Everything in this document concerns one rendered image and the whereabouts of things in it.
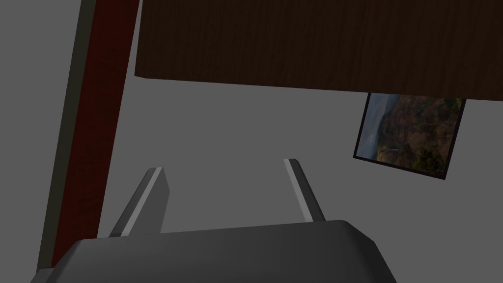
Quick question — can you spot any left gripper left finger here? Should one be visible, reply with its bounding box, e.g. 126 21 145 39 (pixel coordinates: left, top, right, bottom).
109 167 170 238

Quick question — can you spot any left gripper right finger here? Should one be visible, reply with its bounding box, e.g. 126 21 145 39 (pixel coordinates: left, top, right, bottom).
283 158 327 223

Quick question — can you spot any dark red door leaf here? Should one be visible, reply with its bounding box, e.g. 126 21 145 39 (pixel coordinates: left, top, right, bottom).
51 0 140 270

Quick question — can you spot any framed landscape picture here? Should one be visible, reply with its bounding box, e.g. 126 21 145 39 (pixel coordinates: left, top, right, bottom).
352 93 468 181

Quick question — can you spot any dark brown wooden table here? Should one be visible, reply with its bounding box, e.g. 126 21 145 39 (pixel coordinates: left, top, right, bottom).
134 0 503 102

